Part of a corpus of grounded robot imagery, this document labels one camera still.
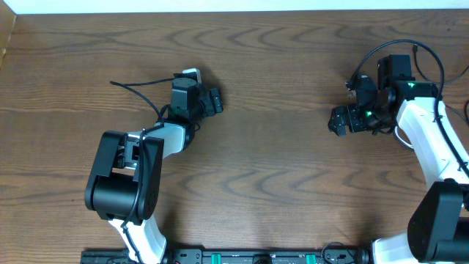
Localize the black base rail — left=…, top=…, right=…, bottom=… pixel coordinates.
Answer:
left=80, top=247, right=371, bottom=264

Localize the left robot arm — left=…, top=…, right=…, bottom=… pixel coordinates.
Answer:
left=84, top=68, right=224, bottom=263

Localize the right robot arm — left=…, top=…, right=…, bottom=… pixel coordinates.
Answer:
left=328, top=55, right=468, bottom=263

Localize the camera cable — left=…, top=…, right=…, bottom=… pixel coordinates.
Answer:
left=108, top=76, right=177, bottom=264
left=346, top=39, right=469, bottom=177

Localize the left camera cable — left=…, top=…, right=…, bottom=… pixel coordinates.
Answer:
left=108, top=76, right=177, bottom=264

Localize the wooden side panel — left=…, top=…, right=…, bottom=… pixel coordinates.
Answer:
left=0, top=0, right=17, bottom=65

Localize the right camera cable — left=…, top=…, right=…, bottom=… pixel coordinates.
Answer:
left=346, top=39, right=469, bottom=177

